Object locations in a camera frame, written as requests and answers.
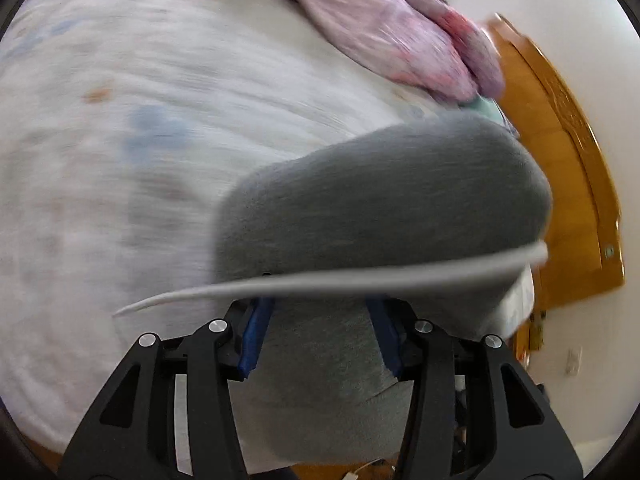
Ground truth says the grey zip hoodie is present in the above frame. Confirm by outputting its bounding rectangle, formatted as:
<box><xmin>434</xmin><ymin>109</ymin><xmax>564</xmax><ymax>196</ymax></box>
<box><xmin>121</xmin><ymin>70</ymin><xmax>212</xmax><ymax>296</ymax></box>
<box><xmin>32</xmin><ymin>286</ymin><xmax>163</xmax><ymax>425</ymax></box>
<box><xmin>112</xmin><ymin>110</ymin><xmax>553</xmax><ymax>473</ymax></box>

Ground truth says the teal striped pillow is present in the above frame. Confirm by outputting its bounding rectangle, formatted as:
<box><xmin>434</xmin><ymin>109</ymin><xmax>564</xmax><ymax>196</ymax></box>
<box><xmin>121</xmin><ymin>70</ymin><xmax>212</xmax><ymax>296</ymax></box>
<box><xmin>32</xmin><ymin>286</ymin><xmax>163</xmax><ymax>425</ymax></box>
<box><xmin>460</xmin><ymin>95</ymin><xmax>518</xmax><ymax>136</ymax></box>

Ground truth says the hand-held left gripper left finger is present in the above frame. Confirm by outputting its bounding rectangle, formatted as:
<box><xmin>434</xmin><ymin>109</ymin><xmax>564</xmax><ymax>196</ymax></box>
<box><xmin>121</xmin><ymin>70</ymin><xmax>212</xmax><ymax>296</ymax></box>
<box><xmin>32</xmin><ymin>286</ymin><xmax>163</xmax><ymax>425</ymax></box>
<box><xmin>57</xmin><ymin>297</ymin><xmax>275</xmax><ymax>480</ymax></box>

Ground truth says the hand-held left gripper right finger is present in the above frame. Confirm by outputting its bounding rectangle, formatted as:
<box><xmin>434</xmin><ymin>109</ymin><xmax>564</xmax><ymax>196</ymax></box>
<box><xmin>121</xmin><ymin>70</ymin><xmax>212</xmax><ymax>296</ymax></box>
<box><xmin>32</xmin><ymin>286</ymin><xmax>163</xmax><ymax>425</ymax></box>
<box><xmin>364</xmin><ymin>297</ymin><xmax>585</xmax><ymax>480</ymax></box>

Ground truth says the purple floral quilt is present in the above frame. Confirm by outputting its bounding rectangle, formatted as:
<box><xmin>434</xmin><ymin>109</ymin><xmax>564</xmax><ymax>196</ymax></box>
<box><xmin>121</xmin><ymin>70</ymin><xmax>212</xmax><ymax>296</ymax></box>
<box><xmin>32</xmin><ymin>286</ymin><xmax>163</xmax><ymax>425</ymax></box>
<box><xmin>55</xmin><ymin>0</ymin><xmax>505</xmax><ymax>103</ymax></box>

